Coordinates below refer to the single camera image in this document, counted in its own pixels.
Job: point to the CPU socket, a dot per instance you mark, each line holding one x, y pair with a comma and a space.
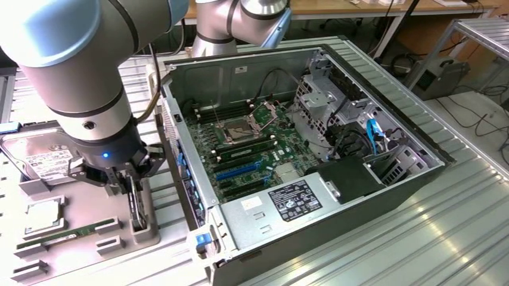
238, 129

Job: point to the wooden desk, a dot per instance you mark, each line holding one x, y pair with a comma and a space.
359, 7

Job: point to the black plastic shroud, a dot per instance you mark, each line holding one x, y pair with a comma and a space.
346, 178

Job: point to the black open PC case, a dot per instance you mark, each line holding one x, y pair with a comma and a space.
397, 184

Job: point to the green installed RAM stick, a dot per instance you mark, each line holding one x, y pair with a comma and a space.
246, 149

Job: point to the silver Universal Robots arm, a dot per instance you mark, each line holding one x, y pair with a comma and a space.
79, 77

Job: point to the blue case latch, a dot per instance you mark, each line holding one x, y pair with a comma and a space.
202, 240

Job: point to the thin metal locking lever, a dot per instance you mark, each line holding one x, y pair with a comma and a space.
217, 117

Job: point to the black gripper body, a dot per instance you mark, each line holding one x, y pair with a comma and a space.
105, 156

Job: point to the grey box device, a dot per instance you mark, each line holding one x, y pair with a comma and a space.
441, 79

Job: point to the silver chipset heatsink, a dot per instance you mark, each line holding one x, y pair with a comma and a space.
286, 172

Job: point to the green motherboard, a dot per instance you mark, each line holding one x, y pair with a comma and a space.
286, 149

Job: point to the silver CPU chip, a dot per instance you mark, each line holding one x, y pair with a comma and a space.
43, 219

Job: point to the grey parts rack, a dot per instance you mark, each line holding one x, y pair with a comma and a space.
79, 214

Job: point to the blue expansion slot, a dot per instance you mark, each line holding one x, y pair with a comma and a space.
237, 172

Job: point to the metal socket cover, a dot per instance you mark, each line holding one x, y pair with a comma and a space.
265, 110

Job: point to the silver hard disk drive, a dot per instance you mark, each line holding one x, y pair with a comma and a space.
35, 155

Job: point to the grey power supply unit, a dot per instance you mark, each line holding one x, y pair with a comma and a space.
278, 211

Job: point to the aluminium frame rack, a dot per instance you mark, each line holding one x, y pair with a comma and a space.
477, 38

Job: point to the silver metal disk bay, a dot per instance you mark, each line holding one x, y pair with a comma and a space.
318, 113

